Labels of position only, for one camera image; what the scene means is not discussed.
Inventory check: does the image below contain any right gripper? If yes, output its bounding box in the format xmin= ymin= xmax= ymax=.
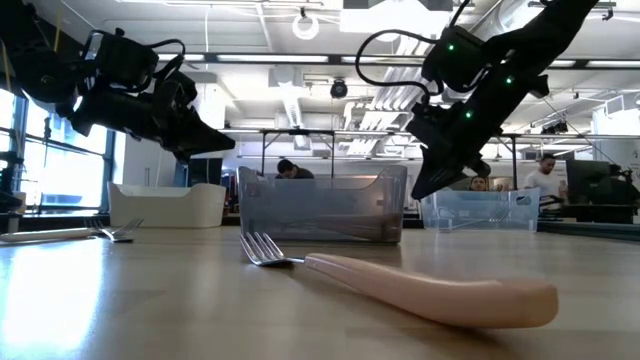
xmin=406 ymin=96 xmax=502 ymax=201

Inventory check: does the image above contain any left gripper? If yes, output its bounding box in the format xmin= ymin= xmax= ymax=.
xmin=69 ymin=71 xmax=237 ymax=164

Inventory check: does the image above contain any clear plastic bin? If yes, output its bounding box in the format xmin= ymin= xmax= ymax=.
xmin=421 ymin=187 xmax=542 ymax=233

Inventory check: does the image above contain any orange-handled fork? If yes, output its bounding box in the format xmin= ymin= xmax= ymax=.
xmin=238 ymin=230 xmax=560 ymax=330

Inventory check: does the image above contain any smoky grey translucent bin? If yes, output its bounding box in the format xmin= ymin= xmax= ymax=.
xmin=236 ymin=164 xmax=409 ymax=245

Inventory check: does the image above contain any white-handled fork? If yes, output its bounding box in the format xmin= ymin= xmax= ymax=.
xmin=0 ymin=216 xmax=146 ymax=245

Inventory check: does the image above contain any black cabinet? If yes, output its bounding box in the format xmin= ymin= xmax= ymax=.
xmin=187 ymin=158 xmax=224 ymax=187

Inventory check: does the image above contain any white plastic bin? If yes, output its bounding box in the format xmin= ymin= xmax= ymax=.
xmin=107 ymin=182 xmax=227 ymax=230

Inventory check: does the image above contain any black monitor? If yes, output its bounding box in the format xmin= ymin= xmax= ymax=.
xmin=565 ymin=159 xmax=611 ymax=206

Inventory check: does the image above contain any black metal rack frame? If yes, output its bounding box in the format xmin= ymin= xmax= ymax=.
xmin=259 ymin=128 xmax=336 ymax=179
xmin=492 ymin=132 xmax=640 ymax=191

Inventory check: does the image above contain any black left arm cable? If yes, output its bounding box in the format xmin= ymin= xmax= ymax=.
xmin=144 ymin=37 xmax=187 ymax=84

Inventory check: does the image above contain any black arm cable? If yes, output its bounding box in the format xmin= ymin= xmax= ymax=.
xmin=144 ymin=37 xmax=187 ymax=84
xmin=354 ymin=28 xmax=446 ymax=96

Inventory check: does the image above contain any white ring ceiling lamp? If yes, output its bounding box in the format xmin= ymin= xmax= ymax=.
xmin=292 ymin=12 xmax=320 ymax=41

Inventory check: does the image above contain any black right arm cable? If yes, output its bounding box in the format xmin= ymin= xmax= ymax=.
xmin=354 ymin=28 xmax=446 ymax=96

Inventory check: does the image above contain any black aluminium table frame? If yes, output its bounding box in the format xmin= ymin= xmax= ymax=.
xmin=0 ymin=212 xmax=640 ymax=242

